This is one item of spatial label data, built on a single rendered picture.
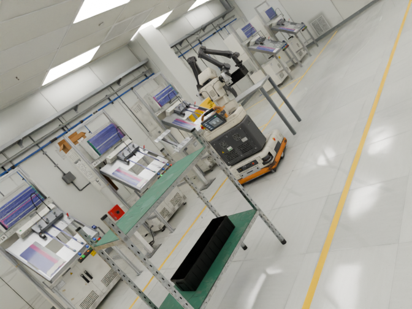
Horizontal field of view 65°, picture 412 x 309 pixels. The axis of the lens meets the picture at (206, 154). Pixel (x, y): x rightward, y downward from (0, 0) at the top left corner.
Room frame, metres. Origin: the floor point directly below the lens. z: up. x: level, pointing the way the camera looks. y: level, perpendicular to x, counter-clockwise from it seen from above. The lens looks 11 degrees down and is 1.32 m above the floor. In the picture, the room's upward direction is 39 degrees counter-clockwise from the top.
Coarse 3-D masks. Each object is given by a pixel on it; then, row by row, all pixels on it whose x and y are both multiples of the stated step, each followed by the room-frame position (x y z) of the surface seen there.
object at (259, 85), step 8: (264, 80) 4.27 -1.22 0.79; (272, 80) 4.44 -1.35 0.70; (248, 88) 4.68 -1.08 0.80; (256, 88) 4.15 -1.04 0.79; (240, 96) 4.54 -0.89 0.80; (280, 96) 4.45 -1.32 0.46; (272, 104) 4.12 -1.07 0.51; (288, 104) 4.44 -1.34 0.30; (280, 112) 4.12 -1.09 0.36; (288, 128) 4.13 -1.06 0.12
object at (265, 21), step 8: (256, 8) 8.92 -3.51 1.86; (272, 8) 9.29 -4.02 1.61; (256, 16) 9.01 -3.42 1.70; (264, 16) 8.97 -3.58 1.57; (272, 16) 9.11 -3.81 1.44; (256, 24) 9.10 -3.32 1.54; (264, 24) 9.08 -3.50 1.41; (272, 24) 9.02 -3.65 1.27; (280, 24) 9.01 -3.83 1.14; (288, 24) 9.05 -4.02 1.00; (296, 24) 9.10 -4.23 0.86; (304, 24) 8.97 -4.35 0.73; (264, 32) 9.06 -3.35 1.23; (272, 32) 8.88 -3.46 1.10; (280, 32) 9.47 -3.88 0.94; (288, 32) 8.65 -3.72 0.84; (296, 32) 8.53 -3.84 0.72; (288, 40) 9.09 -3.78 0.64; (296, 40) 9.03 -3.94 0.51; (296, 48) 8.85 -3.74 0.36; (304, 48) 8.53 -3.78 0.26; (288, 56) 8.90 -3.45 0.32; (296, 56) 8.80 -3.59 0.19; (288, 64) 9.04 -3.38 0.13
